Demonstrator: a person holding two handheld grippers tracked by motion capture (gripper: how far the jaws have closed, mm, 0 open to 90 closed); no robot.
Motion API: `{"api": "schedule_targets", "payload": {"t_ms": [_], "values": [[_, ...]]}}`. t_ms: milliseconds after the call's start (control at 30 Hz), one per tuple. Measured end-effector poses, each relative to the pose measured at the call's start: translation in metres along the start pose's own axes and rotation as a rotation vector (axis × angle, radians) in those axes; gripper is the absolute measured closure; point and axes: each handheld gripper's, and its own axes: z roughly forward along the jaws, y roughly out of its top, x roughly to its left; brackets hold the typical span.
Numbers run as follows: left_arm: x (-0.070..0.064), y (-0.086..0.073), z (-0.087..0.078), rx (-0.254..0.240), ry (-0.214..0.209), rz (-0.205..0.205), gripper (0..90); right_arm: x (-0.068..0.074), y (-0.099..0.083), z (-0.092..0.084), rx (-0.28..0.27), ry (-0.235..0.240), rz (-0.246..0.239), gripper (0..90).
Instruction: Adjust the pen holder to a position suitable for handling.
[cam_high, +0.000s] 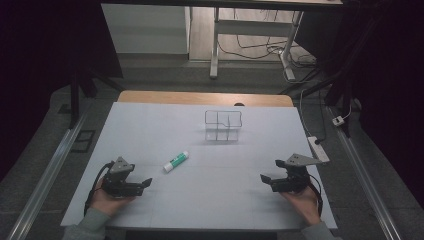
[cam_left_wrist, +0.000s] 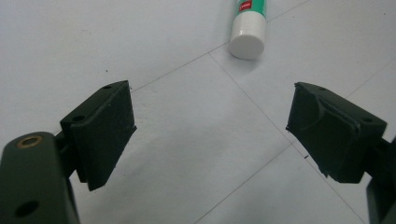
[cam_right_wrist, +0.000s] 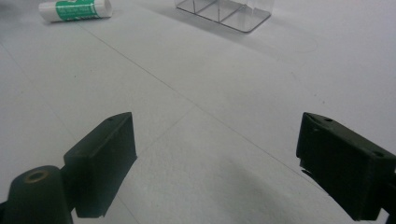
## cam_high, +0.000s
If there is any white metal desk frame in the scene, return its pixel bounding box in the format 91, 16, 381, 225
209, 6, 305, 82

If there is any black floor cable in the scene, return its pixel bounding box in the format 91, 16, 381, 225
217, 8, 318, 68

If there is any black stand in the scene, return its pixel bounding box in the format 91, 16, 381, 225
279, 13, 384, 138
67, 59, 126, 130

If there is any clear acrylic divided organizer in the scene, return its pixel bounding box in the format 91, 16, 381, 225
203, 109, 244, 143

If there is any aluminium floor rail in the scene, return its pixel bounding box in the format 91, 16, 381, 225
327, 105, 403, 240
6, 109, 90, 240

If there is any person's left hand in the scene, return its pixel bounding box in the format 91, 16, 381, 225
89, 186, 135, 217

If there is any white and green glue stick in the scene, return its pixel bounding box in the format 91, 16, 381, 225
162, 150, 190, 174

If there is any white cabinet panel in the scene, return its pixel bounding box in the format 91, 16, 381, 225
101, 3, 192, 55

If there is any white power strip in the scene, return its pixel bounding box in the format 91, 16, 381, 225
306, 135, 331, 164

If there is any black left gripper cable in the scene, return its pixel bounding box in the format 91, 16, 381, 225
83, 160, 116, 216

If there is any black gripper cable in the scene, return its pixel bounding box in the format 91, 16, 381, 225
83, 160, 116, 216
307, 174, 325, 218

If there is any black rectangular floor frame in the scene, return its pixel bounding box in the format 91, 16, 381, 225
70, 129, 97, 154

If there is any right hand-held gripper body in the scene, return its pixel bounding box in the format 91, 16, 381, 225
271, 152, 324, 194

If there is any white table mat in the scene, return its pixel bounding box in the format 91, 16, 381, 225
60, 101, 338, 231

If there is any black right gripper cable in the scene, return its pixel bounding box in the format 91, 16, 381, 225
307, 174, 325, 218

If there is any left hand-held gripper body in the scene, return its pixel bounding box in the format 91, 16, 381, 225
101, 156, 144, 198

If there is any person's right hand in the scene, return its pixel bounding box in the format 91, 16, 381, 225
279, 187, 322, 227

